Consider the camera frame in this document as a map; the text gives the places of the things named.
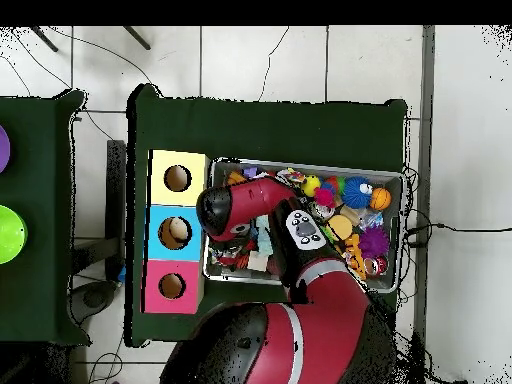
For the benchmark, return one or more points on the wooden three-hole box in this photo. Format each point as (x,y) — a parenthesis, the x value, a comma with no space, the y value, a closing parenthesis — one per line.
(192,248)

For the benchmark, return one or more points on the plain wooden cube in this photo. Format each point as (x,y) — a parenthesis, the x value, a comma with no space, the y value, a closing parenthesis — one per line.
(257,260)

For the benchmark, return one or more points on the pink spiky rubber ball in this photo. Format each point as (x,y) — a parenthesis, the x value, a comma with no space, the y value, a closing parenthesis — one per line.
(324,196)

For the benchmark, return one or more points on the orange toy burger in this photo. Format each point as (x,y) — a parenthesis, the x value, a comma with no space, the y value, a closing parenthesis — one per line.
(339,227)

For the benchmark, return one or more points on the clear mesh toy bin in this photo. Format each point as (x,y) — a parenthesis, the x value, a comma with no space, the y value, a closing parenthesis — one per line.
(386,284)

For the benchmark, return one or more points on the orange basketball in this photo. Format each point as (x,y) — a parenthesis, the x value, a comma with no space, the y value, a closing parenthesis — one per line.
(380,198)

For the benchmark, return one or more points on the lime green bowl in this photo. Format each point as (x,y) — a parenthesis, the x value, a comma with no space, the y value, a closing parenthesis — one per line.
(12,236)

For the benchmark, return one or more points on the purple spiky rubber ball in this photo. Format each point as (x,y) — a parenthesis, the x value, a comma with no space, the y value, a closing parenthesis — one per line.
(374,242)

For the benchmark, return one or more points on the yellow smiley ball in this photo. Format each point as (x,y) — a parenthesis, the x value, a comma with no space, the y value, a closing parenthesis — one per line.
(310,185)

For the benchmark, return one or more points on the purple bowl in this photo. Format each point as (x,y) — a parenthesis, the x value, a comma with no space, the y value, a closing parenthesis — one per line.
(3,150)

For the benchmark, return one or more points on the black upright panel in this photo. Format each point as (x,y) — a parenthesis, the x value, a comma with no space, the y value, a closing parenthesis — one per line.
(116,180)

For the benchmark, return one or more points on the dark green tablecloth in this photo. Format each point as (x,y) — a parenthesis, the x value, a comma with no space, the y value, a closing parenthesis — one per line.
(40,280)
(260,128)

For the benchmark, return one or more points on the blue googly-eyed spiky ball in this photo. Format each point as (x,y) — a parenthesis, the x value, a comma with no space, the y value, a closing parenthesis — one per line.
(356,192)

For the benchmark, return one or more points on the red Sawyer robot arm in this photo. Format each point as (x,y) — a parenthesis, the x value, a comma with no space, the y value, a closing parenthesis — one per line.
(320,340)

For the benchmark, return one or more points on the black tripod leg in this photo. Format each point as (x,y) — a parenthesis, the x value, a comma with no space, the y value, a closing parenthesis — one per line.
(136,38)
(44,38)

